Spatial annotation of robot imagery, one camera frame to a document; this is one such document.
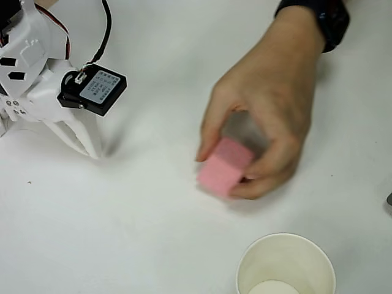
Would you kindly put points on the black camera box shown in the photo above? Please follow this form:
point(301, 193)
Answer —
point(101, 88)

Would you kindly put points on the grey object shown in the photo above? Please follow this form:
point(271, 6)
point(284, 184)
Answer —
point(389, 202)

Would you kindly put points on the white paper cup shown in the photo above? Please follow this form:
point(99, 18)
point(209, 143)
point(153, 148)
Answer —
point(306, 254)

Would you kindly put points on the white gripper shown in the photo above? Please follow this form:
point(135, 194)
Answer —
point(46, 105)

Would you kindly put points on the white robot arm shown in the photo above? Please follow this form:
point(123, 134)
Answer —
point(9, 21)

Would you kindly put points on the person's bare hand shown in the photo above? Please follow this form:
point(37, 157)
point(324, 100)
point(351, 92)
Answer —
point(275, 92)

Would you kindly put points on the dark sleeved forearm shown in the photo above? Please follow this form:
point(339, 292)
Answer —
point(333, 21)

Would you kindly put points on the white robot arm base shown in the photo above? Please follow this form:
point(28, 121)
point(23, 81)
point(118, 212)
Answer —
point(3, 127)

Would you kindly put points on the pink foam cube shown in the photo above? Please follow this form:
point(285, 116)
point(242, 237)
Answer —
point(220, 174)

